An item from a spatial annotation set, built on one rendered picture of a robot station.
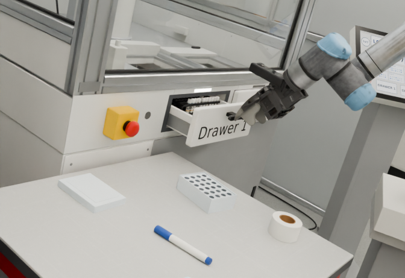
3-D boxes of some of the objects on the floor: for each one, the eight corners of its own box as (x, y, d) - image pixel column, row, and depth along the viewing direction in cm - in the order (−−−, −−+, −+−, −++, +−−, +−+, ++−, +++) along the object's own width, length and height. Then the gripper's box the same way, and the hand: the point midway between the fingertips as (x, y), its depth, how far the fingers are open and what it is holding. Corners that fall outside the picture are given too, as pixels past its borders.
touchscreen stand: (393, 324, 221) (489, 112, 189) (301, 314, 211) (386, 89, 179) (347, 257, 267) (418, 78, 235) (269, 247, 257) (332, 58, 226)
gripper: (296, 96, 122) (238, 141, 134) (316, 94, 131) (260, 136, 143) (278, 68, 124) (223, 114, 136) (299, 67, 133) (245, 111, 145)
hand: (240, 114), depth 140 cm, fingers closed on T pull, 3 cm apart
